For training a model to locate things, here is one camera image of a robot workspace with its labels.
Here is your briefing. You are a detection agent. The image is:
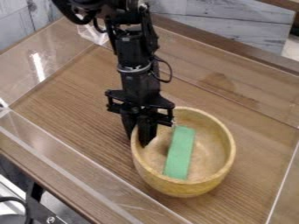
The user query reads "clear acrylic tray wall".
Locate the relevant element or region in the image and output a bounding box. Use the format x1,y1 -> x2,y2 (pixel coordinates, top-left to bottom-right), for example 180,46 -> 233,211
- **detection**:
0,108 -> 192,224

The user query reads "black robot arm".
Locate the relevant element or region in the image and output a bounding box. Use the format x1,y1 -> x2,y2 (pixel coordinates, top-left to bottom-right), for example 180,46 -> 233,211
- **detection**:
52,0 -> 174,145

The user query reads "clear acrylic corner bracket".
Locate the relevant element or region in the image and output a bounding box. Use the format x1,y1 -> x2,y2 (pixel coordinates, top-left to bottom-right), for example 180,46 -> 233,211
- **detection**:
76,21 -> 108,46

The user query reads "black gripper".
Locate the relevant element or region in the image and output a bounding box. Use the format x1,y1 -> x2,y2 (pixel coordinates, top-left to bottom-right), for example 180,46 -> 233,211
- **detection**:
105,65 -> 173,147

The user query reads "green rectangular block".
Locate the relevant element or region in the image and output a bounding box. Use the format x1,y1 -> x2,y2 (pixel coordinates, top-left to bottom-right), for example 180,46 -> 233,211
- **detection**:
162,126 -> 194,180

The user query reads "brown wooden bowl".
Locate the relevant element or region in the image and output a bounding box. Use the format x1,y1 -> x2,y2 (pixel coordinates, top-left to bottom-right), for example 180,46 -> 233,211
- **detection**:
130,107 -> 237,198

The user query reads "black cable bottom left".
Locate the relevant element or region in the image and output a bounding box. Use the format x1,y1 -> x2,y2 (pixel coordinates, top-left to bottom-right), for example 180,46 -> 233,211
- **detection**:
0,196 -> 33,224

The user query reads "black metal table bracket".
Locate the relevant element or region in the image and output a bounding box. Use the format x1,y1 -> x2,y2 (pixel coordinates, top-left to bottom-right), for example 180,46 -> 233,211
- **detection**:
25,182 -> 68,224

